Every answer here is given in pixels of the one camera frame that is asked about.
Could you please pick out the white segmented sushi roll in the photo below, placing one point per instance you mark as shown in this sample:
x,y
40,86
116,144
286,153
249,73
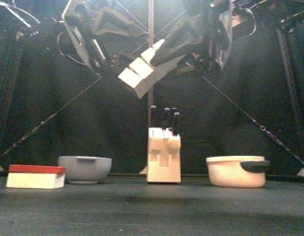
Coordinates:
x,y
138,72

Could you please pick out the grey pot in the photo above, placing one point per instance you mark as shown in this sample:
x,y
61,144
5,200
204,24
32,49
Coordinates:
x,y
84,169

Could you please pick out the cream wooden knife block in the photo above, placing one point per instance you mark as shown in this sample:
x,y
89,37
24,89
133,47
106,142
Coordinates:
x,y
164,159

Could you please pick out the red and white box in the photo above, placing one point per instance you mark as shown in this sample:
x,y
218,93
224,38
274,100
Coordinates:
x,y
34,176

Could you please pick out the vertical metal frame pole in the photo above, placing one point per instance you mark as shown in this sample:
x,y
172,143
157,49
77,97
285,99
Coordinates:
x,y
150,18

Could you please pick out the diagonal metal frame brace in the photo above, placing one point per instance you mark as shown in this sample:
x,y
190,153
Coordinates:
x,y
260,126
46,118

